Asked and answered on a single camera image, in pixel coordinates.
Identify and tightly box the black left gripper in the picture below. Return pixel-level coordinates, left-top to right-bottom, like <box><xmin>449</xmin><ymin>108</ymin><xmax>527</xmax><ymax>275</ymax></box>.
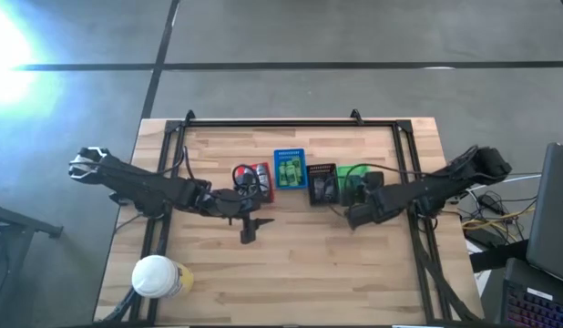
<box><xmin>202</xmin><ymin>170</ymin><xmax>276</xmax><ymax>246</ymax></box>

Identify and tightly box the red plastic basket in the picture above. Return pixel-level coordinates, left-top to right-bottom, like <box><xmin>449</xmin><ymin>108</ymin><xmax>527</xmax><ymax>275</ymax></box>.
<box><xmin>243</xmin><ymin>161</ymin><xmax>277</xmax><ymax>204</ymax></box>

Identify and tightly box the blue plastic basket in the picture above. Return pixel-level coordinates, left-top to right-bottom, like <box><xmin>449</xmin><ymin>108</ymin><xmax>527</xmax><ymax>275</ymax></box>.
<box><xmin>272</xmin><ymin>148</ymin><xmax>309</xmax><ymax>191</ymax></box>

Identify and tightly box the green plastic basket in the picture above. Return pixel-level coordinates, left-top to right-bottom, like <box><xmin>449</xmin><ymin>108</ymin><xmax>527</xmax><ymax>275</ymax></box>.
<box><xmin>335</xmin><ymin>164</ymin><xmax>374</xmax><ymax>193</ymax></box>

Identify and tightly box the black plastic basket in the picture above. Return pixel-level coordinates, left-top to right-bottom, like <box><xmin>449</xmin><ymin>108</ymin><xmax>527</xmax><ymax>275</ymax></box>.
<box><xmin>306</xmin><ymin>163</ymin><xmax>341</xmax><ymax>208</ymax></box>

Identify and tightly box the white-lidded yellow wipes canister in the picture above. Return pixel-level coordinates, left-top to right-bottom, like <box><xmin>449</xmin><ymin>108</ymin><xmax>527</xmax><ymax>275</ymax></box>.
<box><xmin>131</xmin><ymin>254</ymin><xmax>195</xmax><ymax>300</ymax></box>

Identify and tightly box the black power brick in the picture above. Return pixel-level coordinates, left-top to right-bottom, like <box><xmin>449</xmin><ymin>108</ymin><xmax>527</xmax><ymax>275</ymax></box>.
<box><xmin>463</xmin><ymin>227</ymin><xmax>497</xmax><ymax>250</ymax></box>

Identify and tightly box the dark grey laptop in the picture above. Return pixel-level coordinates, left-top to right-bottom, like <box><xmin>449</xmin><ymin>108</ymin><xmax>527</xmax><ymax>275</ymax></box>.
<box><xmin>526</xmin><ymin>142</ymin><xmax>563</xmax><ymax>286</ymax></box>

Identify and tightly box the black backlit keyboard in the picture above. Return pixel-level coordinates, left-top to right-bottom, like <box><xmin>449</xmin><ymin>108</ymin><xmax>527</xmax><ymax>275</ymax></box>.
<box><xmin>500</xmin><ymin>278</ymin><xmax>563</xmax><ymax>328</ymax></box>

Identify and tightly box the black side stand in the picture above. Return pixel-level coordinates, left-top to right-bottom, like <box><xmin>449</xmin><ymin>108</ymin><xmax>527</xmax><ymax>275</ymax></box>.
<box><xmin>0</xmin><ymin>199</ymin><xmax>65</xmax><ymax>328</ymax></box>

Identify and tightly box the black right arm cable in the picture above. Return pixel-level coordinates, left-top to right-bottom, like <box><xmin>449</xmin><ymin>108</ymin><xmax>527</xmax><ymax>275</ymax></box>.
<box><xmin>343</xmin><ymin>162</ymin><xmax>422</xmax><ymax>189</ymax></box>

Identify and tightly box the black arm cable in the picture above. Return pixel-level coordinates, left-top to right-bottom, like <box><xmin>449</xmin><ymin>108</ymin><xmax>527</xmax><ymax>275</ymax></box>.
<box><xmin>343</xmin><ymin>162</ymin><xmax>422</xmax><ymax>189</ymax></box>
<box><xmin>171</xmin><ymin>145</ymin><xmax>265</xmax><ymax>193</ymax></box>

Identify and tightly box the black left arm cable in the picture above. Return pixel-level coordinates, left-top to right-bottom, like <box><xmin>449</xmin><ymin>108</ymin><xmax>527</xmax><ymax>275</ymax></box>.
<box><xmin>171</xmin><ymin>145</ymin><xmax>265</xmax><ymax>193</ymax></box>

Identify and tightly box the black metal rig frame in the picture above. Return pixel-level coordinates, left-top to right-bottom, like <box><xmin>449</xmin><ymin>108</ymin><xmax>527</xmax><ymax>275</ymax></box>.
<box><xmin>98</xmin><ymin>108</ymin><xmax>486</xmax><ymax>326</ymax></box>

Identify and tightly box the yellow cable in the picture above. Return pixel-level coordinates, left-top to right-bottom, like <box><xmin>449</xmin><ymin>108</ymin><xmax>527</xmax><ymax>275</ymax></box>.
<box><xmin>462</xmin><ymin>209</ymin><xmax>536</xmax><ymax>231</ymax></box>

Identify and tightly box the white cable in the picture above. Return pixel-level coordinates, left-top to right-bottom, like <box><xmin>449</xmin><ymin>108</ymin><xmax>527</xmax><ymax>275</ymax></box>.
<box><xmin>463</xmin><ymin>173</ymin><xmax>543</xmax><ymax>195</ymax></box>

